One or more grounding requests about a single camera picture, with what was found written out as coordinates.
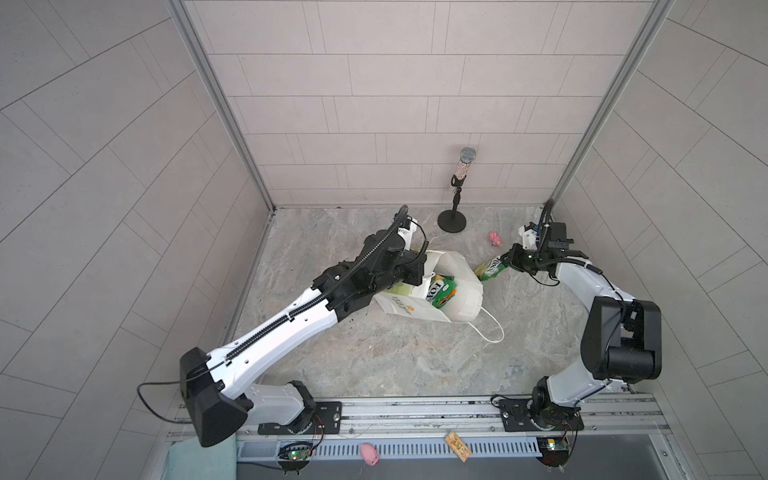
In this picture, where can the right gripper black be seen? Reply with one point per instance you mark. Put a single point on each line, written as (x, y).
(514, 259)

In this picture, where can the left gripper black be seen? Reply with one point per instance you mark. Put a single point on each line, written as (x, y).
(412, 263)

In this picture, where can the white paper bag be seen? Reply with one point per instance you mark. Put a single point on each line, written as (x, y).
(467, 304)

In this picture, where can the green Fox's spring tea bag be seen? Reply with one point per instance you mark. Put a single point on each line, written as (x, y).
(491, 268)

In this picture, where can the yellow green candy bag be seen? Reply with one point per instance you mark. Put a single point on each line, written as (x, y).
(439, 282)

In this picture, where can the orange Fox's fruits bag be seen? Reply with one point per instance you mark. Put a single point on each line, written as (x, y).
(443, 296)

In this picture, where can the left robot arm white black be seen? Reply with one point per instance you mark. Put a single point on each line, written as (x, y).
(220, 389)

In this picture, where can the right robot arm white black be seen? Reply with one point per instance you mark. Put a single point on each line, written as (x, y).
(622, 338)

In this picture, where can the pink pig toy on table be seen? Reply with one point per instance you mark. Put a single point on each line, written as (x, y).
(495, 239)

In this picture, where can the black microphone stand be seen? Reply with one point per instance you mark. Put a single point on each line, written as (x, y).
(453, 221)

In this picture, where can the sparkly silver microphone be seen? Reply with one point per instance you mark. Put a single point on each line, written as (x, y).
(466, 158)

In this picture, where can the small wooden tag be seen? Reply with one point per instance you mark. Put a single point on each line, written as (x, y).
(458, 446)

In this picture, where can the right circuit board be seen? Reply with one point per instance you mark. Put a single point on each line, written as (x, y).
(555, 452)

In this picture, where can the circuit board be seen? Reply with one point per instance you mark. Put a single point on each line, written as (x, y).
(295, 456)
(555, 452)

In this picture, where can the left circuit board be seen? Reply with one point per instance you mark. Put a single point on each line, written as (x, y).
(295, 456)

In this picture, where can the teal cloth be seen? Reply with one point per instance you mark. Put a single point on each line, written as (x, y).
(187, 460)

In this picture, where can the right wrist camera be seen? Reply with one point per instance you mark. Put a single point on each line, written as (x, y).
(529, 237)

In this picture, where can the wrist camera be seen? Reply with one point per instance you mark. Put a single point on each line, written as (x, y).
(407, 230)
(529, 237)

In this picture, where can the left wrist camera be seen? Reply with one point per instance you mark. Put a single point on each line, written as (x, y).
(407, 230)

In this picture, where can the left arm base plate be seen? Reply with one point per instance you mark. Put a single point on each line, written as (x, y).
(325, 417)

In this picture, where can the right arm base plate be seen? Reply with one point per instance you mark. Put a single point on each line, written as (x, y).
(529, 415)

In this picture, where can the aluminium front rail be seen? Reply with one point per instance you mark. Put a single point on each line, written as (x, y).
(469, 416)

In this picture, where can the pink pig toy on rail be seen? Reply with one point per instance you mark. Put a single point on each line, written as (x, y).
(369, 454)

